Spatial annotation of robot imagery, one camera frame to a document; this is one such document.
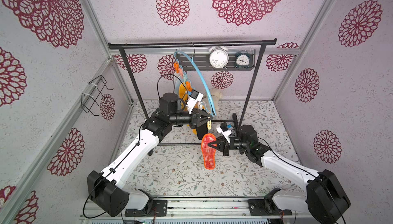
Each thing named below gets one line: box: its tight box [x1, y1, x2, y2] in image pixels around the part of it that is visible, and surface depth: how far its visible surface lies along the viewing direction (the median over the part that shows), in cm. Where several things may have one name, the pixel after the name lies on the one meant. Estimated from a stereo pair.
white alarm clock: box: [208, 46, 230, 70], surface depth 89 cm
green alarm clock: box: [234, 50, 251, 70], surface depth 92 cm
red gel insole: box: [201, 132, 217, 171], surface depth 76 cm
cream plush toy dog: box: [208, 87, 223, 111], surface depth 116 cm
